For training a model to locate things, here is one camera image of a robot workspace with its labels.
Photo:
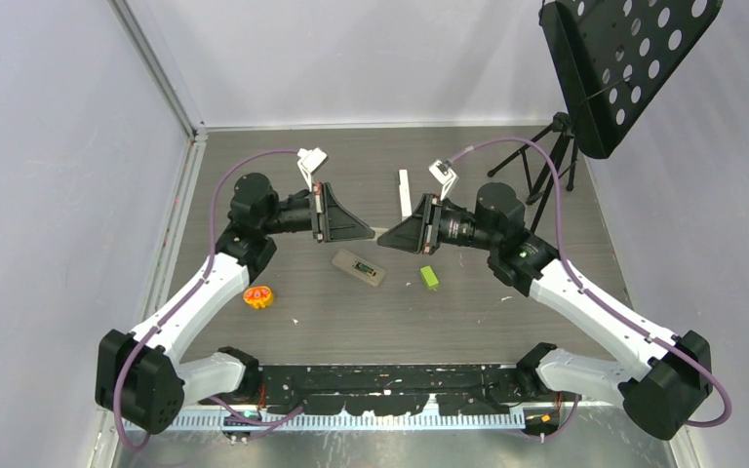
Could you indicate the slim white remote control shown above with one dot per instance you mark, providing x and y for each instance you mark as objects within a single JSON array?
[{"x": 404, "y": 191}]

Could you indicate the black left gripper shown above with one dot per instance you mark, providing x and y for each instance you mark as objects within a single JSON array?
[{"x": 335, "y": 224}]

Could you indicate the green rectangular block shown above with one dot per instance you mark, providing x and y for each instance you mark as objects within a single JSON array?
[{"x": 429, "y": 277}]

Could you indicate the orange yellow round toy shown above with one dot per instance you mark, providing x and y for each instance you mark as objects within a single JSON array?
[{"x": 258, "y": 297}]

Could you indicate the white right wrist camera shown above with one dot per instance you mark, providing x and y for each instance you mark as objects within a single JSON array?
[{"x": 445, "y": 175}]

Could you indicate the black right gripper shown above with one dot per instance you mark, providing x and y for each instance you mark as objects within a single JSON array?
[{"x": 410, "y": 235}]

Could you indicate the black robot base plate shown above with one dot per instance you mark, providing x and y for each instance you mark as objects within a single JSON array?
[{"x": 391, "y": 390}]

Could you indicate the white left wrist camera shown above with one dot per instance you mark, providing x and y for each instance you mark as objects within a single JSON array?
[{"x": 309, "y": 161}]

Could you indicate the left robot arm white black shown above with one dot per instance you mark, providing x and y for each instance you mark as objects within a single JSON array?
[{"x": 142, "y": 378}]

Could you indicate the black perforated music stand tray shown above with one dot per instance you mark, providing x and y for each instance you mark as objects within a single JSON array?
[{"x": 612, "y": 57}]

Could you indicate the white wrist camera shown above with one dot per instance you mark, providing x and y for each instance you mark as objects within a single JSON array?
[
  {"x": 445, "y": 175},
  {"x": 309, "y": 161}
]

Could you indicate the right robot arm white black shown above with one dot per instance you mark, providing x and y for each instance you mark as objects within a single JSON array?
[{"x": 659, "y": 378}]

